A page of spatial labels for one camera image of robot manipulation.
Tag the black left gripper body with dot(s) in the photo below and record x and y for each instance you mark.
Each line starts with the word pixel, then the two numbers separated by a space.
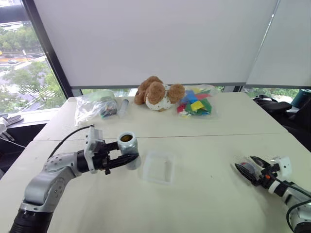
pixel 100 159

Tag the large white roller blind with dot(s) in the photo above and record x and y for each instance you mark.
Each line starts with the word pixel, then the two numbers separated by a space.
pixel 155 41

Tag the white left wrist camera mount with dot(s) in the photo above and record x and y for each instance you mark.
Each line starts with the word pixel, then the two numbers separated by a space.
pixel 93 143

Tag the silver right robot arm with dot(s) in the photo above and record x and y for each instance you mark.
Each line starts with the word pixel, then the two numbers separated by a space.
pixel 296 204

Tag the black office chair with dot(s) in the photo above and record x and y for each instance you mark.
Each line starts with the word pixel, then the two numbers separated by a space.
pixel 284 114

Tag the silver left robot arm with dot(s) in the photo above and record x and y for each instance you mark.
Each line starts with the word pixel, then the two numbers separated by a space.
pixel 48 179

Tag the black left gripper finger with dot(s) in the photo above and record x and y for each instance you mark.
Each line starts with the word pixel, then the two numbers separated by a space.
pixel 122 160
pixel 112 146

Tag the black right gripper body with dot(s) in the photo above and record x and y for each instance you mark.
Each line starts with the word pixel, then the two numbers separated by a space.
pixel 268 177

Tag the teal bottle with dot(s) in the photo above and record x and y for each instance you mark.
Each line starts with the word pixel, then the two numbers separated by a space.
pixel 302 98

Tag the narrow white roller blind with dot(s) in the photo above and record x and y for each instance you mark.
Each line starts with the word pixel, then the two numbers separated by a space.
pixel 284 48

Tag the bag of colourful plastic pieces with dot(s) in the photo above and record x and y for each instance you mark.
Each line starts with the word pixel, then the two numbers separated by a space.
pixel 196 104

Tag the white jar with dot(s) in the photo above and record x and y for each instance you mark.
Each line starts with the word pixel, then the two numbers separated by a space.
pixel 128 148

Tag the black window frame post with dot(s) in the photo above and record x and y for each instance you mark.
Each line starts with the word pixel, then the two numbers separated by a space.
pixel 46 46

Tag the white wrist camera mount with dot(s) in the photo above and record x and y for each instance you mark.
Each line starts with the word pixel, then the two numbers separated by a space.
pixel 93 143
pixel 284 166

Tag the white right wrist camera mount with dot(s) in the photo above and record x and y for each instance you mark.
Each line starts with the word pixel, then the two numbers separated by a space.
pixel 284 166

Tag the clear bag with dark items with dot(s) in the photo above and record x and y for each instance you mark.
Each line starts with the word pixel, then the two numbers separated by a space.
pixel 93 106

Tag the brown white plush dog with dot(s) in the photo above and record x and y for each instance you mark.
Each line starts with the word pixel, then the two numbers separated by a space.
pixel 158 93

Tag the clear plastic box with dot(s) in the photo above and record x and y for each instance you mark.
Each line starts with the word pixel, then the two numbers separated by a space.
pixel 159 167

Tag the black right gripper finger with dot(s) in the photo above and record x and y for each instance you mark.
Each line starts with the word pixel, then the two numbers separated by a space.
pixel 260 161
pixel 246 173

